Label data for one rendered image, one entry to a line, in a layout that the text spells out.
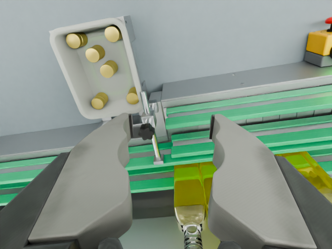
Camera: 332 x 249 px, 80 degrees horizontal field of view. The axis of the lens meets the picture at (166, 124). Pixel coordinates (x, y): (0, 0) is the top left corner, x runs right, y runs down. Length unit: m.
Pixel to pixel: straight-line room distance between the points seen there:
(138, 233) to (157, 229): 0.05
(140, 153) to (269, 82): 0.34
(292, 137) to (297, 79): 0.13
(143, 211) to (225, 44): 0.51
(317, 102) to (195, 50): 0.30
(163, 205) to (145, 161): 0.19
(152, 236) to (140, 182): 0.13
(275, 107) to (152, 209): 0.42
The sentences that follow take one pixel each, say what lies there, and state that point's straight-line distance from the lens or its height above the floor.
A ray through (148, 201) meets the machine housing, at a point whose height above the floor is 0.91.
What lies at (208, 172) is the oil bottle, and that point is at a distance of 0.43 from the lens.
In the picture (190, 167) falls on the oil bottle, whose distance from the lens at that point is 0.45.
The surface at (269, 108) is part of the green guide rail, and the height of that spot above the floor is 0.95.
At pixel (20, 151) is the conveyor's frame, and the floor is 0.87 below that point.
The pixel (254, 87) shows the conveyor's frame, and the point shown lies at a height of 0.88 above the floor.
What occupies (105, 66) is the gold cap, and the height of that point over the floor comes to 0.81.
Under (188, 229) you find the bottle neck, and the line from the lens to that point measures 0.38.
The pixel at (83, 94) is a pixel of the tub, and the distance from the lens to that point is 0.58.
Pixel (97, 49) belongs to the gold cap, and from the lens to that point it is 0.53.
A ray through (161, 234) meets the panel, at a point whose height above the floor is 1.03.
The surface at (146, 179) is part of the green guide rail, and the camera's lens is 0.54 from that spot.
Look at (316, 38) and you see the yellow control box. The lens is 0.61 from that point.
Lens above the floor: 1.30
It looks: 60 degrees down
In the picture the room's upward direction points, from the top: 177 degrees counter-clockwise
